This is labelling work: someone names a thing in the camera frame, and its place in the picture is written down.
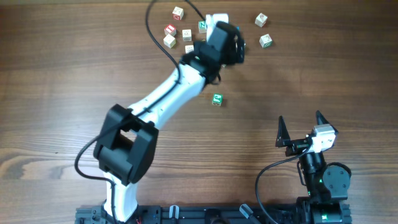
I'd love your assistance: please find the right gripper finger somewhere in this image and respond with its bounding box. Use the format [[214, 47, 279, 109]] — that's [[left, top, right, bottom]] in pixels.
[[275, 116, 291, 147], [315, 110, 339, 134]]

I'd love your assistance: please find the W letter wooden block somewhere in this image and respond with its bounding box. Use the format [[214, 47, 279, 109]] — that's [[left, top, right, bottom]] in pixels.
[[185, 45, 194, 54]]

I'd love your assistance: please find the green-sided right block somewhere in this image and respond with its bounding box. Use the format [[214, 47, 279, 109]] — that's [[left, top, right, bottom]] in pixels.
[[259, 34, 273, 48]]

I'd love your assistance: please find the right camera cable black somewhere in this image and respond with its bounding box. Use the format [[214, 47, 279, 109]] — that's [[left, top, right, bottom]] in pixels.
[[254, 149, 308, 223]]

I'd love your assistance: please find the left camera cable black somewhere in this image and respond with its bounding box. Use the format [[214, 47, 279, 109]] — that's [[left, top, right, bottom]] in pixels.
[[73, 0, 206, 224]]

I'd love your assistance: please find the camera cable black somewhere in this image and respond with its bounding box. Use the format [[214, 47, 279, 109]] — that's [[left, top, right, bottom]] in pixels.
[[254, 149, 308, 223], [73, 0, 206, 224]]

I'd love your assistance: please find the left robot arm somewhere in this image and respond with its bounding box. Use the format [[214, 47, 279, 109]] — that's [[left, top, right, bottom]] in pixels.
[[93, 21, 244, 223]]

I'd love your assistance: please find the green N letter block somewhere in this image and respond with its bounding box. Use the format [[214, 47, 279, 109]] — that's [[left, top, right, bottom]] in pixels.
[[198, 21, 206, 34]]

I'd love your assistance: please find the top red-edged wooden block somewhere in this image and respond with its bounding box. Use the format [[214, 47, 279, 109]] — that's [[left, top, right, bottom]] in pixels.
[[172, 6, 184, 21]]

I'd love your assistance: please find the plain block yellow side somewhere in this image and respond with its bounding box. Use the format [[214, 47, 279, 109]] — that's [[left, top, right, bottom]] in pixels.
[[163, 34, 177, 49]]

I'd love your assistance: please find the M letter wooden block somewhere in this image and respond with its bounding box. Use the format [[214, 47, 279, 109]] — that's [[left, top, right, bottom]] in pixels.
[[182, 29, 192, 42]]

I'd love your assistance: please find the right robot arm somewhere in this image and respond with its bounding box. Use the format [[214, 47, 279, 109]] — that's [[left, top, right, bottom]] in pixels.
[[275, 111, 352, 224]]

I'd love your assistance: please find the red I letter block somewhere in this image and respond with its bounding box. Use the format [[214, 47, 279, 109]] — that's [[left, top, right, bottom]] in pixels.
[[164, 24, 177, 37]]

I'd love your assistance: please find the far right top block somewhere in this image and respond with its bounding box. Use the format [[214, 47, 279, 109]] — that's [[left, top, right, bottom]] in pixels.
[[255, 13, 268, 27]]

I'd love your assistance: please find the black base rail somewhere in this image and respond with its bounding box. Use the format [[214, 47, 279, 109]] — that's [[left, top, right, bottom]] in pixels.
[[75, 202, 353, 224]]

